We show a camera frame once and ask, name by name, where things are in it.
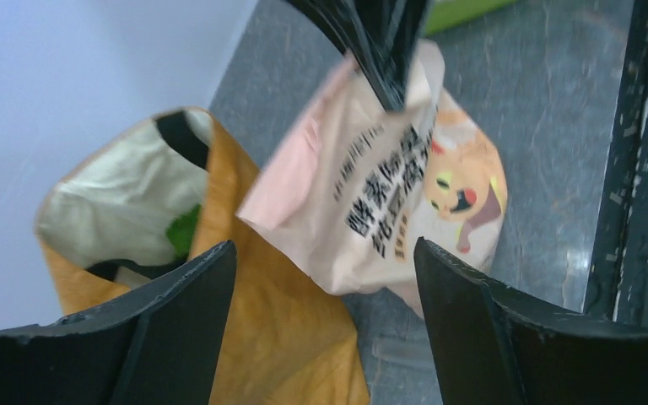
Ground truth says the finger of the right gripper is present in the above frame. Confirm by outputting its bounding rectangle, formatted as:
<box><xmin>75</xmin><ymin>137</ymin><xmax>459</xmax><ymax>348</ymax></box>
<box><xmin>393</xmin><ymin>0</ymin><xmax>431</xmax><ymax>106</ymax></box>
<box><xmin>287</xmin><ymin>0</ymin><xmax>408</xmax><ymax>112</ymax></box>

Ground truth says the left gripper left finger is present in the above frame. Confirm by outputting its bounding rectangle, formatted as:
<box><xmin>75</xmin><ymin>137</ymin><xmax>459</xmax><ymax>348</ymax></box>
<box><xmin>0</xmin><ymin>240</ymin><xmax>237</xmax><ymax>404</ymax></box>

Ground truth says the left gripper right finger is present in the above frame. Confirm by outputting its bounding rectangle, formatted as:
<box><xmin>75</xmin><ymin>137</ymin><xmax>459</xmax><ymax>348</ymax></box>
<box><xmin>413</xmin><ymin>239</ymin><xmax>648</xmax><ymax>404</ymax></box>

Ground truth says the beige green litter box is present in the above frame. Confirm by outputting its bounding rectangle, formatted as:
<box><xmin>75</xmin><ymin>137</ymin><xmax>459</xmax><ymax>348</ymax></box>
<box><xmin>424</xmin><ymin>0</ymin><xmax>516</xmax><ymax>35</ymax></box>

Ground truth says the pink cat litter bag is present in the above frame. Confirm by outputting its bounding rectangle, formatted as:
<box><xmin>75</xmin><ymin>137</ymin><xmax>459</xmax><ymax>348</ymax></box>
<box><xmin>238</xmin><ymin>40</ymin><xmax>508</xmax><ymax>314</ymax></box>

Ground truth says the green leaf in bag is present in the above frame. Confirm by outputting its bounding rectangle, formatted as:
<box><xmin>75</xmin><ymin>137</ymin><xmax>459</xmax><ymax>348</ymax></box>
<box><xmin>165</xmin><ymin>204</ymin><xmax>201</xmax><ymax>258</ymax></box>

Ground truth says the orange paper bag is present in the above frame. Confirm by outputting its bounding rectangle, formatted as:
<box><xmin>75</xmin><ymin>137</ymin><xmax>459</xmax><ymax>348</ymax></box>
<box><xmin>35</xmin><ymin>107</ymin><xmax>370</xmax><ymax>404</ymax></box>

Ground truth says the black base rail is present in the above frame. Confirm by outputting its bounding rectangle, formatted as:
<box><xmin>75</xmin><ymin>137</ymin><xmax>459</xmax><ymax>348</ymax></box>
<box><xmin>583</xmin><ymin>1</ymin><xmax>648</xmax><ymax>328</ymax></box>

